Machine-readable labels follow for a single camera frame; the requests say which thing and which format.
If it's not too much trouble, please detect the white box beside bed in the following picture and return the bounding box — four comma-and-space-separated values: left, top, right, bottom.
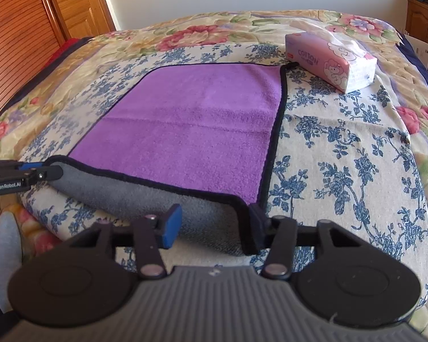
403, 34, 428, 70

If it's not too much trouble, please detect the grey sock foot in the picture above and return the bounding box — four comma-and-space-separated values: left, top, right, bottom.
0, 211, 23, 314

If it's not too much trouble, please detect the wooden panel door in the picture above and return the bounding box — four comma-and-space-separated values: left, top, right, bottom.
51, 0, 116, 39

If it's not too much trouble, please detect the purple and grey towel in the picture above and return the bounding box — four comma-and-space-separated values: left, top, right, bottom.
46, 63, 288, 256

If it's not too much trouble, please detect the wooden louvered wardrobe door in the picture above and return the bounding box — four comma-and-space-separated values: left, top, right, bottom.
0, 0, 66, 115

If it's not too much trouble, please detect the blue floral white cloth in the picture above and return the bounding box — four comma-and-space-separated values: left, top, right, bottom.
21, 43, 428, 306

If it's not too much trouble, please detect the pink cotton tissue pack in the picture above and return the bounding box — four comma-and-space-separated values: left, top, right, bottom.
285, 18, 377, 93

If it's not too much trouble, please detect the floral quilted bedspread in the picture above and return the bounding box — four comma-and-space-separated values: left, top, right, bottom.
0, 10, 428, 337

